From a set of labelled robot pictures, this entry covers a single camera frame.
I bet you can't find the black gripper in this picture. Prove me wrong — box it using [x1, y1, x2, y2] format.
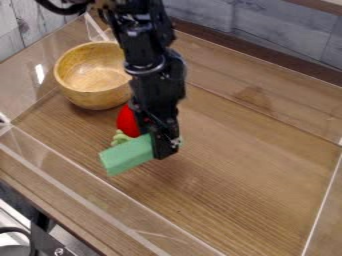
[125, 49, 187, 160]

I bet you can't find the green rectangular stick block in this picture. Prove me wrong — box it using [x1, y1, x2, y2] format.
[99, 130, 154, 176]

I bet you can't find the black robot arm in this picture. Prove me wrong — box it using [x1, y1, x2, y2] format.
[33, 0, 186, 159]

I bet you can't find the brown wooden bowl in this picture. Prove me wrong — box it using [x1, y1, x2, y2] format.
[53, 41, 131, 110]

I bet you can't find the red plush strawberry toy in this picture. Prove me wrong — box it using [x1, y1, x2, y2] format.
[111, 105, 140, 146]

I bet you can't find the black clamp under table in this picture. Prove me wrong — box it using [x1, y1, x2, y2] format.
[31, 213, 76, 256]

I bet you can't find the black cable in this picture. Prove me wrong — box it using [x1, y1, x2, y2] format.
[0, 227, 35, 256]

